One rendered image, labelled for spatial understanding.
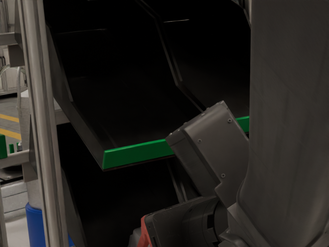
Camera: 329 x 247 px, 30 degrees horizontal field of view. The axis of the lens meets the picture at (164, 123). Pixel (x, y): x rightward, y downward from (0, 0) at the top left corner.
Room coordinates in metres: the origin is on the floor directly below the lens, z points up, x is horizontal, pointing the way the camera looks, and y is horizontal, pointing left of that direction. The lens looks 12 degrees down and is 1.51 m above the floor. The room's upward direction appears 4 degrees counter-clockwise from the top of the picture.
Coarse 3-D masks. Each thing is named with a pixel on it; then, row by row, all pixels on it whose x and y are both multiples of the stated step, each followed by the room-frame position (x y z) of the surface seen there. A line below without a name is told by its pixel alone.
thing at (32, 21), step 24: (24, 0) 0.63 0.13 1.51; (240, 0) 0.85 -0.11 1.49; (24, 24) 0.64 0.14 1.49; (24, 48) 0.64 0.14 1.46; (48, 72) 0.64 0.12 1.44; (48, 96) 0.64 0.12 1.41; (48, 120) 0.65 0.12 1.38; (48, 144) 0.64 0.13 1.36; (48, 168) 0.64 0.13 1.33; (0, 192) 0.78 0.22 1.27; (48, 192) 0.63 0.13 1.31; (0, 216) 0.77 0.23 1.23; (48, 216) 0.64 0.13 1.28; (0, 240) 0.78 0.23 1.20; (48, 240) 0.64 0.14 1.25
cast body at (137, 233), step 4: (136, 228) 0.61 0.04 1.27; (140, 228) 0.61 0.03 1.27; (136, 232) 0.60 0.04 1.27; (140, 232) 0.60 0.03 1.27; (132, 236) 0.61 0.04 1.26; (136, 236) 0.60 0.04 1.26; (140, 236) 0.60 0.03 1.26; (132, 240) 0.61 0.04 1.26; (136, 240) 0.60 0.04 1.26; (132, 244) 0.61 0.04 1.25; (136, 244) 0.60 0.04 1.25
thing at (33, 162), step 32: (64, 128) 0.79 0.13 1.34; (32, 160) 0.77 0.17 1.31; (64, 160) 0.79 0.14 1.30; (160, 160) 0.73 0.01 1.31; (64, 192) 0.67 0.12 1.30; (96, 192) 0.74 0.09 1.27; (128, 192) 0.75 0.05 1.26; (160, 192) 0.74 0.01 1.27; (96, 224) 0.69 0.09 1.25; (128, 224) 0.69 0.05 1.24
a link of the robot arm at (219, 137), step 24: (192, 120) 0.49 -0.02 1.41; (216, 120) 0.45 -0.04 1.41; (168, 144) 0.48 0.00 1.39; (192, 144) 0.45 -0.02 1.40; (216, 144) 0.44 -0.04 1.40; (240, 144) 0.44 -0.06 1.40; (192, 168) 0.46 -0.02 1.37; (216, 168) 0.44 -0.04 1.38; (240, 168) 0.44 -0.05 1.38; (216, 192) 0.43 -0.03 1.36; (240, 240) 0.39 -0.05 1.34
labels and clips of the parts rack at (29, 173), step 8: (8, 48) 0.82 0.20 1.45; (16, 48) 0.82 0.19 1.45; (16, 56) 0.82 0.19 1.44; (16, 64) 0.82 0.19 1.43; (24, 64) 0.83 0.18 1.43; (0, 136) 0.79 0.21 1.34; (0, 144) 0.78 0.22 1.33; (0, 152) 0.78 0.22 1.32; (24, 168) 0.82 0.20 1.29; (32, 168) 0.82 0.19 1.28; (24, 176) 0.82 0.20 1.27; (32, 176) 0.82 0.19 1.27
